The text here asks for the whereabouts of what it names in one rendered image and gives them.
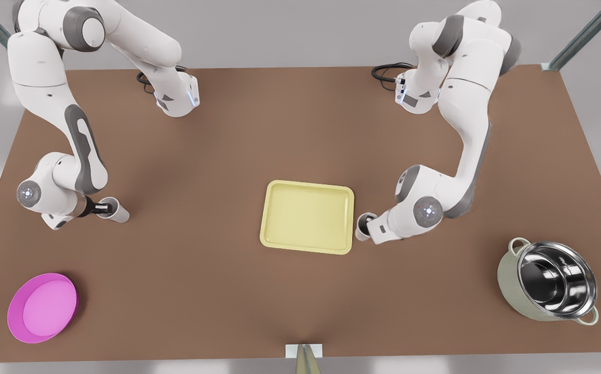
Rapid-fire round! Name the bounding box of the white IKEA cup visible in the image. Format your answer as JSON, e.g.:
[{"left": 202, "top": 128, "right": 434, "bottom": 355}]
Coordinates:
[
  {"left": 96, "top": 196, "right": 130, "bottom": 224},
  {"left": 355, "top": 212, "right": 378, "bottom": 242}
]

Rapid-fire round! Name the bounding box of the yellow rectangular tray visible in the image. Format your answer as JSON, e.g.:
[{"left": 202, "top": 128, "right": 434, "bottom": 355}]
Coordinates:
[{"left": 260, "top": 180, "right": 355, "bottom": 256}]

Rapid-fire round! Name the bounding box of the pink round plate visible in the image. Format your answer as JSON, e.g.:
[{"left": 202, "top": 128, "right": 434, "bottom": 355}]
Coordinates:
[{"left": 7, "top": 273, "right": 79, "bottom": 344}]

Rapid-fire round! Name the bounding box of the green pot with steel interior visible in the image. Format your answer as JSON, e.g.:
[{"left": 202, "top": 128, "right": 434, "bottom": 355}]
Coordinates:
[{"left": 497, "top": 237, "right": 600, "bottom": 327}]

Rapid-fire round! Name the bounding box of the black cable loop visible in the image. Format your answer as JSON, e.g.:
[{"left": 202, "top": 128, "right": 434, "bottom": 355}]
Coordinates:
[
  {"left": 371, "top": 63, "right": 416, "bottom": 87},
  {"left": 137, "top": 65, "right": 188, "bottom": 95}
]

